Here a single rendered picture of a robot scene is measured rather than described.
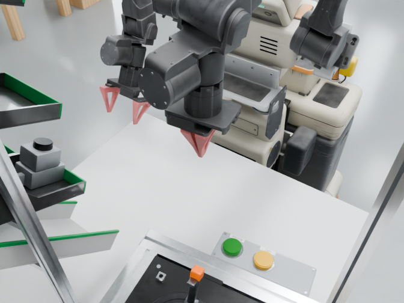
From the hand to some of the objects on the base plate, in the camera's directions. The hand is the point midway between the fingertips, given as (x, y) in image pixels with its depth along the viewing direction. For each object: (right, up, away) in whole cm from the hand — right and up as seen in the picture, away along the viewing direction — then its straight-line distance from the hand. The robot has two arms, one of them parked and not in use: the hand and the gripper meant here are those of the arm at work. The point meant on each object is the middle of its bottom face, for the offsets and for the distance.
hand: (202, 151), depth 66 cm
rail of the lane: (+27, -40, +13) cm, 50 cm away
